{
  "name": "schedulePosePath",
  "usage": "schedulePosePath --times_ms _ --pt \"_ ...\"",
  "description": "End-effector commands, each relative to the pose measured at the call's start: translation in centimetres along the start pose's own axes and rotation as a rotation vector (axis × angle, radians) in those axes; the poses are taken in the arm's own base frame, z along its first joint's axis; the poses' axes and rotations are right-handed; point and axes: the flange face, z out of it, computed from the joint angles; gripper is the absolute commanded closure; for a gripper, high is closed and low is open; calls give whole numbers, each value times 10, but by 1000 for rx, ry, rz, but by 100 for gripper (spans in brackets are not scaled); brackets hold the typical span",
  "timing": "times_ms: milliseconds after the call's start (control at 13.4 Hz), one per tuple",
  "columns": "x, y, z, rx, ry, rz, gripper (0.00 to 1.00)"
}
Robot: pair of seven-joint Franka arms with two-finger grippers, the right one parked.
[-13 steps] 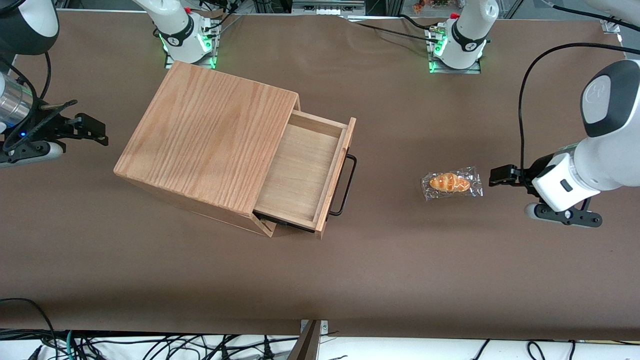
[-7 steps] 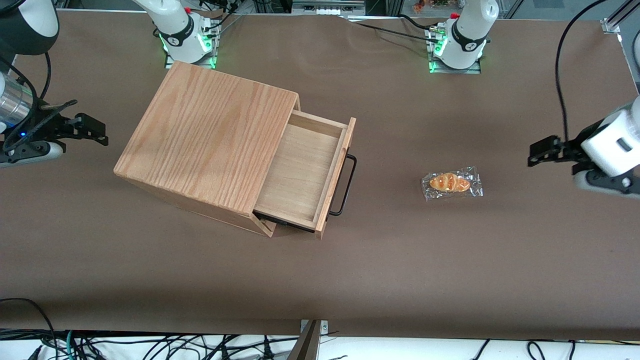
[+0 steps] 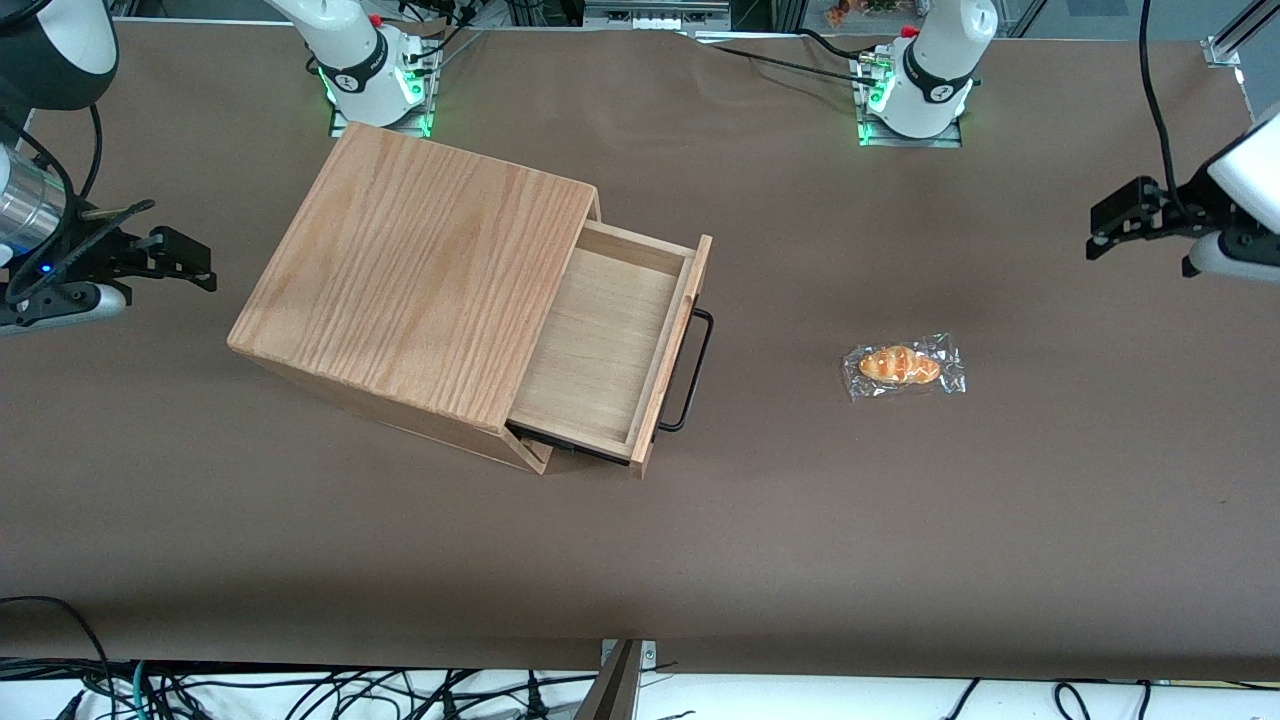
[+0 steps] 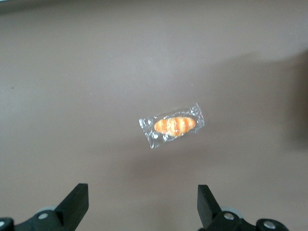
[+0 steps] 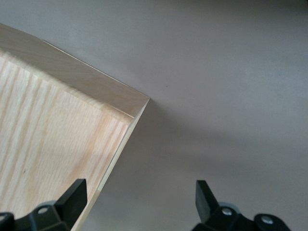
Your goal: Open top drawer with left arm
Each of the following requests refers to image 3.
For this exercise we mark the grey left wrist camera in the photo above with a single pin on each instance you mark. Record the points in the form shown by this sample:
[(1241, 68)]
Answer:
[(1235, 255)]

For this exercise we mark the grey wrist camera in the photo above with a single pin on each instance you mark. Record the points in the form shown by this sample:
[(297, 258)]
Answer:
[(70, 305), (1235, 255)]

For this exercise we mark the dark grey metal post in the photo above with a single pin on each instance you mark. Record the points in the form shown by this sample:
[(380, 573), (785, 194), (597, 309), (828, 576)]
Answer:
[(612, 690)]

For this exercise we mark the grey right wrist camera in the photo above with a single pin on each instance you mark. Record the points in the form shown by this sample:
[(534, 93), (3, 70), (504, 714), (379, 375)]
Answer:
[(70, 305)]

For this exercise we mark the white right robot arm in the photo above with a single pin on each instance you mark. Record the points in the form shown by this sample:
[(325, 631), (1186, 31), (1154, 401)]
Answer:
[(350, 40)]

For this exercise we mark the bread roll in clear wrap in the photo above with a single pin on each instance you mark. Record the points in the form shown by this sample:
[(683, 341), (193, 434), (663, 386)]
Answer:
[(900, 365)]

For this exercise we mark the light wooden drawer cabinet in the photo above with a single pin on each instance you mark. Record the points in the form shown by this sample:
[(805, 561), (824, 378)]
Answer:
[(400, 280)]

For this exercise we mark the aluminium frame profile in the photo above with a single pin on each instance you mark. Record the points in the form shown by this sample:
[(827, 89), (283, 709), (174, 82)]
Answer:
[(1235, 35)]

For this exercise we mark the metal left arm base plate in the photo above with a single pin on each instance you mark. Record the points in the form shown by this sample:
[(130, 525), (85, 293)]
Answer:
[(950, 137)]

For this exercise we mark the small silver bracket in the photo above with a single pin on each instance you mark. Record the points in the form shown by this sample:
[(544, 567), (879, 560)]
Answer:
[(650, 655)]

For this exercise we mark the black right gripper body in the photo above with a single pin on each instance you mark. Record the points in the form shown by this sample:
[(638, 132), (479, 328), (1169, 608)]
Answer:
[(82, 254)]

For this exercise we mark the orange background food item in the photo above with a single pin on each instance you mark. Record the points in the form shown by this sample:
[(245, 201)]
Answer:
[(837, 12)]

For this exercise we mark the light wooden drawer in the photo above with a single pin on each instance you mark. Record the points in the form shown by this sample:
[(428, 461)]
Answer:
[(600, 340)]

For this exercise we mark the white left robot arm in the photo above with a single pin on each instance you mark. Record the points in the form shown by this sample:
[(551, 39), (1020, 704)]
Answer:
[(935, 60)]

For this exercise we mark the grey metal background equipment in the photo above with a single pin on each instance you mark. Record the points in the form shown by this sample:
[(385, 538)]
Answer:
[(655, 12)]

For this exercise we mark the brown table cover sheet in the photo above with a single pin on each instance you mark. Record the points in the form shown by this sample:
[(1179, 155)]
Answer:
[(800, 520)]

